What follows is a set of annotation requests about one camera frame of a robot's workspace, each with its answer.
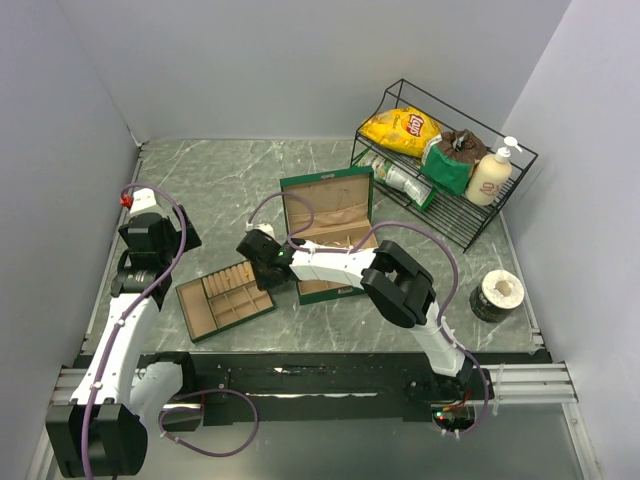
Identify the green jewelry tray insert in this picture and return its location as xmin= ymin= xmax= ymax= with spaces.
xmin=176 ymin=261 xmax=276 ymax=343

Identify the green jewelry box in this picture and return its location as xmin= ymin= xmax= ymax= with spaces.
xmin=278 ymin=166 xmax=381 ymax=306

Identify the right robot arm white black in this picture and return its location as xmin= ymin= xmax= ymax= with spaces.
xmin=236 ymin=229 xmax=473 ymax=399

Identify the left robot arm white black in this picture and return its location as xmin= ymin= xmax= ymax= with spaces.
xmin=45 ymin=203 xmax=201 ymax=478

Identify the green white snack bag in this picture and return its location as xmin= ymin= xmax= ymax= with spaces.
xmin=353 ymin=149 xmax=433 ymax=211

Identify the yellow Lays chips bag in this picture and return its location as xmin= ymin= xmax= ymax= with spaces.
xmin=359 ymin=107 xmax=441 ymax=158

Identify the green brown paper bag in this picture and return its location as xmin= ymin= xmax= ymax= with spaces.
xmin=420 ymin=130 xmax=488 ymax=195

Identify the white tape roll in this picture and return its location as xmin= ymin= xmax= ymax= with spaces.
xmin=469 ymin=270 xmax=525 ymax=323

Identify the cream lotion pump bottle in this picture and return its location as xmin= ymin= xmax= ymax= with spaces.
xmin=465 ymin=136 xmax=523 ymax=206

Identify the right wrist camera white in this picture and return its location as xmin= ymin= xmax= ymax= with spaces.
xmin=246 ymin=223 xmax=276 ymax=239

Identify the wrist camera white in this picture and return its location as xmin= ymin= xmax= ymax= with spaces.
xmin=120 ymin=188 xmax=159 ymax=215
xmin=246 ymin=223 xmax=276 ymax=239

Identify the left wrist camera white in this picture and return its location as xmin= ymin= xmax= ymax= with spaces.
xmin=120 ymin=188 xmax=159 ymax=215

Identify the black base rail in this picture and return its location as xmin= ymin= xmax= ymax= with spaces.
xmin=74 ymin=349 xmax=551 ymax=426

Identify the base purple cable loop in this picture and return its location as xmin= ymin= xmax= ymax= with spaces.
xmin=158 ymin=388 xmax=260 ymax=457

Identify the black wire shelf rack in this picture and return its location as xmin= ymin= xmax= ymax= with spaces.
xmin=350 ymin=79 xmax=538 ymax=250

